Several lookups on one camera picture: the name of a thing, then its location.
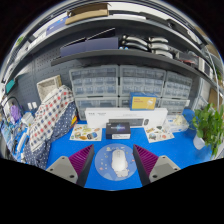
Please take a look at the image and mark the potted green plant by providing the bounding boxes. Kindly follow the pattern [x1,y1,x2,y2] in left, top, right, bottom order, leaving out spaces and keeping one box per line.
[188,103,224,159]

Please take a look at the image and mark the white computer mouse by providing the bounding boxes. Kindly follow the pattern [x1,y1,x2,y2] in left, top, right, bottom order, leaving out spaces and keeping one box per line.
[110,149,125,172]

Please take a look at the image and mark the yellow and blue box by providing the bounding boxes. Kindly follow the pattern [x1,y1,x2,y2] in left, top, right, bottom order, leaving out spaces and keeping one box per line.
[129,92,158,111]

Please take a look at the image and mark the colourful sticker sheet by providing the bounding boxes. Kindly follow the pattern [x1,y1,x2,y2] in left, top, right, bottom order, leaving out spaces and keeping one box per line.
[143,124,175,144]
[69,123,103,142]

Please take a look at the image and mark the small purple object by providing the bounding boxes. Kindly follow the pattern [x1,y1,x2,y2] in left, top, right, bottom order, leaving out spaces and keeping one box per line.
[9,104,22,124]

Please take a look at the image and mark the white and blue carton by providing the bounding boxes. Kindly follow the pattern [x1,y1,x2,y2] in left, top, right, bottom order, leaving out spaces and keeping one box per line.
[166,114,190,133]

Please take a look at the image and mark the red blue checkered cloth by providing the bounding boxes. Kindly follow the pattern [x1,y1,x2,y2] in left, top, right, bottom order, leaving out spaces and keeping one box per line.
[29,84,75,153]

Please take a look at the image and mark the round blue printed mouse pad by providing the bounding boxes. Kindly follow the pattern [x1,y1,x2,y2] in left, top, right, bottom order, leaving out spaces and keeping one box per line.
[94,143,138,182]

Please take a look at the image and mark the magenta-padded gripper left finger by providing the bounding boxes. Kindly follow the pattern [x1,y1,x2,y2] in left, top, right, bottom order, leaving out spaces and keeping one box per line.
[45,143,96,188]

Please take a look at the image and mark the white woven basket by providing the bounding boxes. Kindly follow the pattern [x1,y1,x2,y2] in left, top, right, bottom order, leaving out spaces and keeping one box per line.
[35,74,63,102]

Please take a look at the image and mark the small black box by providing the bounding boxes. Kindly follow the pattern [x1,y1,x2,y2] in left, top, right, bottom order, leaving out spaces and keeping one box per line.
[105,121,132,140]

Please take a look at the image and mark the small orange object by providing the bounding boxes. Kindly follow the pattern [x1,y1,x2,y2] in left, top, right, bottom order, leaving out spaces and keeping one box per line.
[70,114,78,127]

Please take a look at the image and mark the long white keyboard box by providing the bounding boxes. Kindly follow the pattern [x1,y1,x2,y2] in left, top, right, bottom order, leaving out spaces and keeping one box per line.
[84,107,169,129]

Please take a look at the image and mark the navy polka dot cloth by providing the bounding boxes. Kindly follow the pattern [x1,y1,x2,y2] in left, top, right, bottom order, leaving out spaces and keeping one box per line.
[23,101,78,170]

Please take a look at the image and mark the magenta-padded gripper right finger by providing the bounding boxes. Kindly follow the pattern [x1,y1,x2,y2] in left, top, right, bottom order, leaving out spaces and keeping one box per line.
[132,144,183,187]

